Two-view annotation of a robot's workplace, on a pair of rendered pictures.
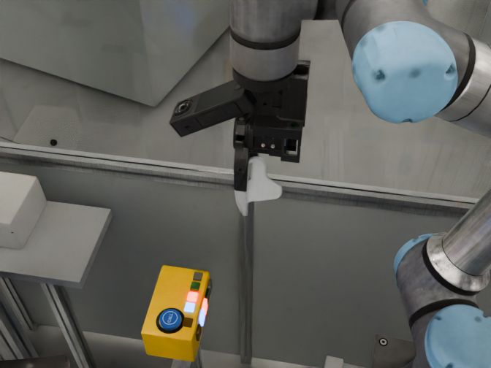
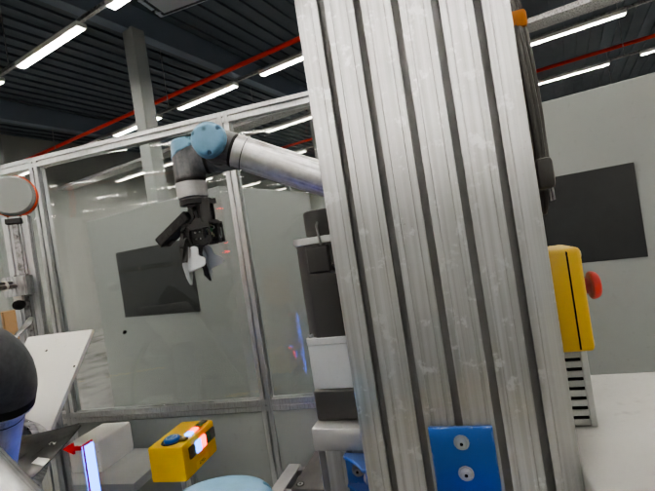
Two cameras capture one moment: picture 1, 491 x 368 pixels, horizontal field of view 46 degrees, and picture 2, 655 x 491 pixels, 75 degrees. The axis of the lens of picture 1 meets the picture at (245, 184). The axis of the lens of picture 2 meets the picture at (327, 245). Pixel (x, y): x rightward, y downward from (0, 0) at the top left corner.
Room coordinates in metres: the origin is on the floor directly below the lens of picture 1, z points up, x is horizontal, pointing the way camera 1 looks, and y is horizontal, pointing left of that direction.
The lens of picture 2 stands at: (-0.51, -0.41, 1.51)
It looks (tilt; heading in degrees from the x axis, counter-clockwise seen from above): 0 degrees down; 4
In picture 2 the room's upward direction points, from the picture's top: 9 degrees counter-clockwise
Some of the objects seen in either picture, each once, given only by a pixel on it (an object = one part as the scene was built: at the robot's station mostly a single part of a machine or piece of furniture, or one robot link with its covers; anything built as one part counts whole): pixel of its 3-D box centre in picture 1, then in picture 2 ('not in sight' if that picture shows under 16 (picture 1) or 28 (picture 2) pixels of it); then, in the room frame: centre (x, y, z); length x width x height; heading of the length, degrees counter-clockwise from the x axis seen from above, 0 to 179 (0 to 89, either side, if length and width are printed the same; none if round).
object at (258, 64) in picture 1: (264, 47); (193, 192); (0.54, -0.02, 1.70); 0.08 x 0.08 x 0.05
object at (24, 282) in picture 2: not in sight; (19, 285); (0.95, 0.81, 1.54); 0.10 x 0.07 x 0.08; 26
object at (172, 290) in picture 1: (178, 314); (184, 451); (0.61, 0.14, 1.02); 0.16 x 0.10 x 0.11; 171
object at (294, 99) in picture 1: (269, 106); (200, 223); (0.54, -0.03, 1.62); 0.09 x 0.08 x 0.12; 81
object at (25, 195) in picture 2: not in sight; (13, 196); (1.03, 0.85, 1.88); 0.17 x 0.15 x 0.16; 81
